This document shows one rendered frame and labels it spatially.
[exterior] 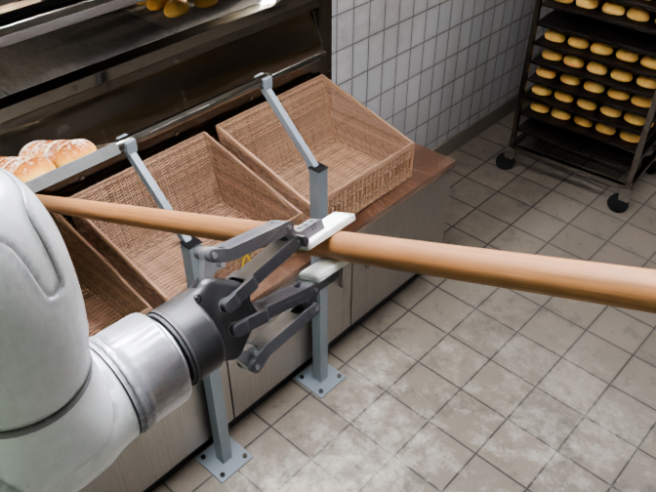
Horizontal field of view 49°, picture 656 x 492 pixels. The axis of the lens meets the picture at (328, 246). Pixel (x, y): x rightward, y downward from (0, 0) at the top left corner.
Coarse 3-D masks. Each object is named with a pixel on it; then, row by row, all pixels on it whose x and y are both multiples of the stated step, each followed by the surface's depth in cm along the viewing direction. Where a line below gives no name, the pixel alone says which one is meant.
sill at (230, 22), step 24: (288, 0) 255; (312, 0) 264; (216, 24) 238; (240, 24) 243; (144, 48) 223; (168, 48) 225; (72, 72) 210; (96, 72) 210; (120, 72) 216; (24, 96) 199; (48, 96) 202; (0, 120) 194
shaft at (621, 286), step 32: (128, 224) 105; (160, 224) 97; (192, 224) 91; (224, 224) 86; (256, 224) 82; (320, 256) 74; (352, 256) 69; (384, 256) 66; (416, 256) 63; (448, 256) 61; (480, 256) 59; (512, 256) 57; (544, 256) 55; (512, 288) 57; (544, 288) 54; (576, 288) 52; (608, 288) 50; (640, 288) 49
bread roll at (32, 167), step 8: (24, 160) 158; (32, 160) 158; (40, 160) 159; (48, 160) 161; (16, 168) 157; (24, 168) 156; (32, 168) 157; (40, 168) 158; (48, 168) 159; (16, 176) 156; (24, 176) 156; (32, 176) 157
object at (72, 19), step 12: (72, 0) 198; (120, 0) 189; (132, 0) 192; (144, 0) 194; (36, 12) 191; (84, 12) 183; (96, 12) 185; (108, 12) 188; (0, 24) 184; (48, 24) 177; (60, 24) 180; (0, 36) 170; (12, 36) 172; (24, 36) 174; (0, 48) 171
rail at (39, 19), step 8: (88, 0) 183; (96, 0) 185; (104, 0) 186; (112, 0) 188; (64, 8) 179; (72, 8) 181; (80, 8) 182; (88, 8) 184; (32, 16) 176; (40, 16) 176; (48, 16) 177; (56, 16) 178; (8, 24) 171; (16, 24) 172; (24, 24) 173; (32, 24) 175; (0, 32) 170; (8, 32) 171
